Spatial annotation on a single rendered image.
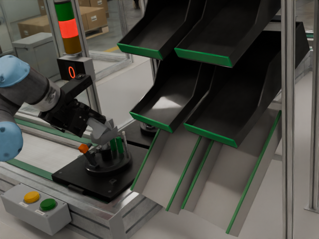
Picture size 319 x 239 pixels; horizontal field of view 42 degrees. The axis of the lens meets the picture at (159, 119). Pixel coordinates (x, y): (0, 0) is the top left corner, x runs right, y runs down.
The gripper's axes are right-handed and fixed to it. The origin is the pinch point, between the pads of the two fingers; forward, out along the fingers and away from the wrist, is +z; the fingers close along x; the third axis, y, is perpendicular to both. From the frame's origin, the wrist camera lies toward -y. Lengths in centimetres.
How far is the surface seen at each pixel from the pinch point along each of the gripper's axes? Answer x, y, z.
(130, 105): -41, -25, 53
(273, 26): 50, -21, -20
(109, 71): -82, -48, 70
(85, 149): 1.0, 8.7, -3.2
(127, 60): -81, -60, 79
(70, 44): -17.4, -19.3, -8.8
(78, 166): -7.6, 12.9, 5.7
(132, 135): -5.1, -3.6, 19.8
